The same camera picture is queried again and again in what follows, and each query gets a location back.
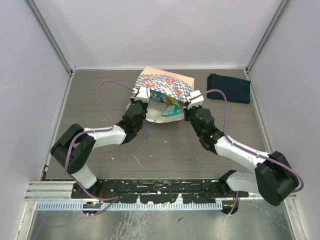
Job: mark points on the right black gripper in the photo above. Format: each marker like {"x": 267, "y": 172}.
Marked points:
{"x": 188, "y": 111}

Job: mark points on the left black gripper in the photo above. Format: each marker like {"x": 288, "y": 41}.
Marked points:
{"x": 145, "y": 104}

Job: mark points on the teal Fox's blossom candy bag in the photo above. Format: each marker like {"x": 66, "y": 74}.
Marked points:
{"x": 172, "y": 110}

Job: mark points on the blue checkered paper bag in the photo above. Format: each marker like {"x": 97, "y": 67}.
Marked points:
{"x": 165, "y": 92}

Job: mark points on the green Fox's spring tea candy bag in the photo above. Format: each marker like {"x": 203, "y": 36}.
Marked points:
{"x": 170, "y": 100}

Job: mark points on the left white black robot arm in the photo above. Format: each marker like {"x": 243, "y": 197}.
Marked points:
{"x": 73, "y": 148}

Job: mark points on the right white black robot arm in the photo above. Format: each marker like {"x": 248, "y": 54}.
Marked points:
{"x": 271, "y": 176}

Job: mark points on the dark navy folded cloth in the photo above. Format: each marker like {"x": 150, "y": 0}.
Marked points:
{"x": 236, "y": 90}

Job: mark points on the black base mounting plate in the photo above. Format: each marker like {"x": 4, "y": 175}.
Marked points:
{"x": 160, "y": 191}

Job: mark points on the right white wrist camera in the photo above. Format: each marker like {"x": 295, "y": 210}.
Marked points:
{"x": 194, "y": 99}

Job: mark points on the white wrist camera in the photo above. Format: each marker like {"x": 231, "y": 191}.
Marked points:
{"x": 141, "y": 94}
{"x": 194, "y": 99}

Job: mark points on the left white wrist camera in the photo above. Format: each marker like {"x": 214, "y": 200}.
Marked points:
{"x": 141, "y": 94}

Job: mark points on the slotted grey cable duct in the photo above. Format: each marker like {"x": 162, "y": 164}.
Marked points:
{"x": 95, "y": 206}

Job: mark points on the aluminium front rail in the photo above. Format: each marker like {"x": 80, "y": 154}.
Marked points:
{"x": 65, "y": 190}

